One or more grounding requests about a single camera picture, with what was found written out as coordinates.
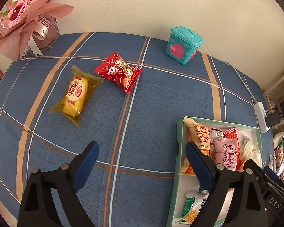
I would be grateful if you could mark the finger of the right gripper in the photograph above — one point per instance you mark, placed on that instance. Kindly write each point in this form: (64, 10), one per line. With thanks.
(274, 176)
(263, 180)

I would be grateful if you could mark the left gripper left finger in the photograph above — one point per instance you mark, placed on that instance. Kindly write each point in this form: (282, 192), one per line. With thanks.
(37, 206)

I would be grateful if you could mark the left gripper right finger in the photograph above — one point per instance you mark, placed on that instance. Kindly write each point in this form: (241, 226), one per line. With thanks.
(247, 205)

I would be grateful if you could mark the white bun clear bag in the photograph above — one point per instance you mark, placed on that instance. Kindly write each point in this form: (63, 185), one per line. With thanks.
(250, 151)

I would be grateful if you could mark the green white biscuit packet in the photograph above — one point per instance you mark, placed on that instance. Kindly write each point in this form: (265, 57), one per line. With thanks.
(194, 202)

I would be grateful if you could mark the pink swiss roll packet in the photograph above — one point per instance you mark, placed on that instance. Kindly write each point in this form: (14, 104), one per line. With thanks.
(225, 153)

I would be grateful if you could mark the red patterned packet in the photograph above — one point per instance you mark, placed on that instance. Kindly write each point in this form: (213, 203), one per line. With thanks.
(231, 134)

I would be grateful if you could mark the orange swiss roll packet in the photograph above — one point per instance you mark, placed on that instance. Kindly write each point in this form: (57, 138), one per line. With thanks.
(200, 134)

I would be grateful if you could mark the yellow cake roll packet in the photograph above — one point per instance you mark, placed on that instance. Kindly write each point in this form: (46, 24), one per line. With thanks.
(78, 92)

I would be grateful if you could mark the red cartoon snack bag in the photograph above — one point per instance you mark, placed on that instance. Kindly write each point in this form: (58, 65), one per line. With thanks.
(116, 70)

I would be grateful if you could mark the dark red snack packet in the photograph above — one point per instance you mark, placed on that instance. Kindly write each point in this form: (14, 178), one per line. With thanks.
(215, 133)

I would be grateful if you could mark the green rimmed white tray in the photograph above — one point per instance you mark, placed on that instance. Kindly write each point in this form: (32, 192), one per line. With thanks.
(184, 183)

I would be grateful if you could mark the black power adapter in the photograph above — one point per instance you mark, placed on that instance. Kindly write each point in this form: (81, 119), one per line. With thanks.
(272, 119)

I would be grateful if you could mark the white power strip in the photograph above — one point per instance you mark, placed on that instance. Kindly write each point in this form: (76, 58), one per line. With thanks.
(261, 115)

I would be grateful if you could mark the blue plaid tablecloth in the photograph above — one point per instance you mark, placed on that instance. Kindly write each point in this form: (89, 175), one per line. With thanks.
(132, 180)

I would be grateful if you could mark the teal toy house box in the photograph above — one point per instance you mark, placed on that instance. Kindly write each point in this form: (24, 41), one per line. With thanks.
(183, 44)

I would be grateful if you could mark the pink flower bouquet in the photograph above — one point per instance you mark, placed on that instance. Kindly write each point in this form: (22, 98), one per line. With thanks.
(25, 22)

